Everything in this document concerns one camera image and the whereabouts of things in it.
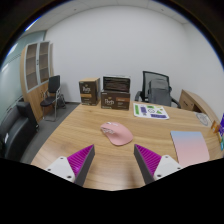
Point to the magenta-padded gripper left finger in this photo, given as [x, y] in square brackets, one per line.
[71, 163]

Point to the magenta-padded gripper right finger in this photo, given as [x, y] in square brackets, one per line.
[156, 163]

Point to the pink computer mouse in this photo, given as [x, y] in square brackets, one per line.
[117, 133]

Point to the blue-pink gradient mouse pad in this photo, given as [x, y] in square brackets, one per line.
[190, 148]

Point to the white sticker sheet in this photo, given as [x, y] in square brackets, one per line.
[150, 110]

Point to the black leather sofa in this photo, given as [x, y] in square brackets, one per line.
[16, 130]

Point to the teal packet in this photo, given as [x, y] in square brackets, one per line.
[222, 143]

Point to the small orange box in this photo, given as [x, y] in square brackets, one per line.
[215, 127]

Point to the grey backpack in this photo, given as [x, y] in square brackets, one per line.
[159, 91]

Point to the wooden side desk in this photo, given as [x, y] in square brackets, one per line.
[191, 100]

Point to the tall brown cardboard box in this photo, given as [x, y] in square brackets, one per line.
[89, 91]

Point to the purple box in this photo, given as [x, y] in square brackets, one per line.
[222, 126]

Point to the wide brown cardboard box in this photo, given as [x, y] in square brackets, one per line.
[115, 100]

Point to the wooden shelf cabinet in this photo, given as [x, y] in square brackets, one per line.
[35, 96]

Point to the black metal-legged visitor chair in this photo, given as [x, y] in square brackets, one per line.
[53, 85]

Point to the black mesh office chair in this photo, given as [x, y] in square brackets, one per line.
[145, 83]

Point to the black cardboard box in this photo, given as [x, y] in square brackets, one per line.
[116, 84]

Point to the ceiling light panel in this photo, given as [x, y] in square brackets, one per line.
[31, 25]

